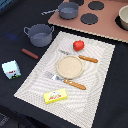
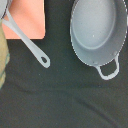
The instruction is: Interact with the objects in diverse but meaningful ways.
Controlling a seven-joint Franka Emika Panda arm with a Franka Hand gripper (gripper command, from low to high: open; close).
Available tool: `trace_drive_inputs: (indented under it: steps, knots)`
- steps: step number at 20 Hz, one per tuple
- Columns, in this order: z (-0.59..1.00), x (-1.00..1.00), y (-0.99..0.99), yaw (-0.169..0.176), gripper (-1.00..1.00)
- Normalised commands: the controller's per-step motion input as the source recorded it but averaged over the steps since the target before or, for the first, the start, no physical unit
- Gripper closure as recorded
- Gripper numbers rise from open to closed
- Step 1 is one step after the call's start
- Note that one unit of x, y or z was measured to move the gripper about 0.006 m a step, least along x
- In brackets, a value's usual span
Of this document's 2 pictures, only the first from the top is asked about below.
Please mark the beige bowl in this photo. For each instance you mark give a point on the beige bowl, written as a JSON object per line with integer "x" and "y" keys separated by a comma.
{"x": 123, "y": 14}

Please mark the red tomato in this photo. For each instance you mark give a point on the red tomato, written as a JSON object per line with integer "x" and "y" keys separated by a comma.
{"x": 78, "y": 45}

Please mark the grey saucepan with handle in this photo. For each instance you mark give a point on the grey saucepan with handle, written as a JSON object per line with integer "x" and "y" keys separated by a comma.
{"x": 68, "y": 10}

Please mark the grey two-handled pot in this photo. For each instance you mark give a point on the grey two-handled pot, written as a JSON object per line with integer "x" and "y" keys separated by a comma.
{"x": 40, "y": 35}

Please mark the fork with wooden handle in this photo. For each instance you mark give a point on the fork with wooden handle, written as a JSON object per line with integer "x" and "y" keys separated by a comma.
{"x": 74, "y": 84}

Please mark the brown sausage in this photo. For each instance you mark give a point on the brown sausage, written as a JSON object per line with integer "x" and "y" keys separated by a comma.
{"x": 29, "y": 53}

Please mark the white milk carton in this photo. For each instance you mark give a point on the white milk carton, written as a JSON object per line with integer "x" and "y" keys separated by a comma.
{"x": 11, "y": 69}

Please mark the white woven placemat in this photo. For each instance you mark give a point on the white woven placemat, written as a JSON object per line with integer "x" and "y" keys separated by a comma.
{"x": 80, "y": 106}

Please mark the knife with wooden handle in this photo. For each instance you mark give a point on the knife with wooden handle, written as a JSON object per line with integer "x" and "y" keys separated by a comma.
{"x": 80, "y": 56}

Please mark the yellow butter box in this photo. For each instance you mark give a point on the yellow butter box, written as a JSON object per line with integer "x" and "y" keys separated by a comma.
{"x": 54, "y": 96}

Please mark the beige round plate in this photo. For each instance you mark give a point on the beige round plate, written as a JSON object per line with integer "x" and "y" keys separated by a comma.
{"x": 70, "y": 67}

